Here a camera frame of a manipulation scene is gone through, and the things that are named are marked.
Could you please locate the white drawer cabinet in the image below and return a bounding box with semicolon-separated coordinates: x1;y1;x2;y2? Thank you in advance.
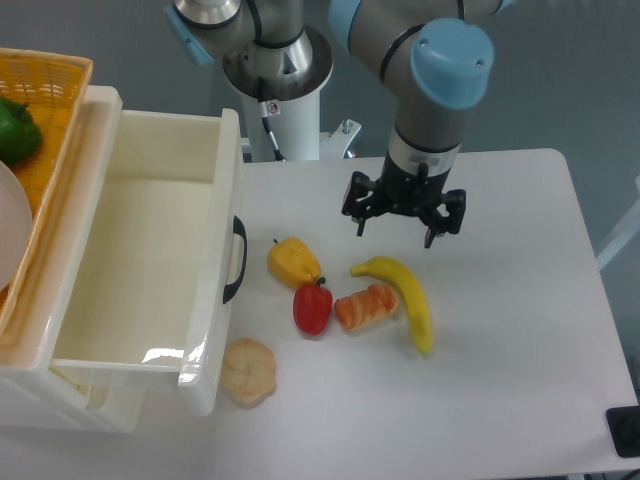
1;86;144;433

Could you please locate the round beige bread roll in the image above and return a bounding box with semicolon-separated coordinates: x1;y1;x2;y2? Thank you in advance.
220;338;276;405

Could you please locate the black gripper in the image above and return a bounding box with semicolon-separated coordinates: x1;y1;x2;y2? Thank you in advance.
341;153;467;249

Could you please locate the black device at edge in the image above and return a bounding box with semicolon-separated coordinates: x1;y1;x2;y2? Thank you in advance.
606;406;640;458

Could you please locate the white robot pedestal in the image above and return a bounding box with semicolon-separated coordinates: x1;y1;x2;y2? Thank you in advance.
240;90;361;163

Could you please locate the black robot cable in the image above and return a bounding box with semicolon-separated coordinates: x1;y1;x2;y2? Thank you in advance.
255;76;287;163

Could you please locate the orange woven basket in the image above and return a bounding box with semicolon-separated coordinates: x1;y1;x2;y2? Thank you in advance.
1;47;93;329

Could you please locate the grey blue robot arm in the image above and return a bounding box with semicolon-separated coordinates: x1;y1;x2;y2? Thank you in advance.
164;1;505;242

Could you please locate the green bell pepper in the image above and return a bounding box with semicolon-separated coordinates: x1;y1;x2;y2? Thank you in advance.
0;97;42;167

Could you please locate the orange square bread loaf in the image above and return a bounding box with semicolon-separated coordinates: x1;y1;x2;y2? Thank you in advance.
334;284;399;333

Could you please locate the white plastic drawer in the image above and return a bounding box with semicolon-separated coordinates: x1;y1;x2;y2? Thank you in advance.
53;109;247;416

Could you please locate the white round plate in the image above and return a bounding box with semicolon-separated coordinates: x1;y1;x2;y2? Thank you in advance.
0;163;32;289

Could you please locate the red bell pepper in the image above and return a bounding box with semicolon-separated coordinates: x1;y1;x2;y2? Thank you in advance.
293;277;333;336

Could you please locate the yellow bell pepper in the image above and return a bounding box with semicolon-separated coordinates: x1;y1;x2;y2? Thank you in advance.
267;237;321;290

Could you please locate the yellow banana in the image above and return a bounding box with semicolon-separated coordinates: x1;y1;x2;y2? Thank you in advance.
350;256;434;355

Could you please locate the white frame bar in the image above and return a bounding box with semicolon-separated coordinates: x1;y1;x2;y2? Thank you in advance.
595;198;639;272

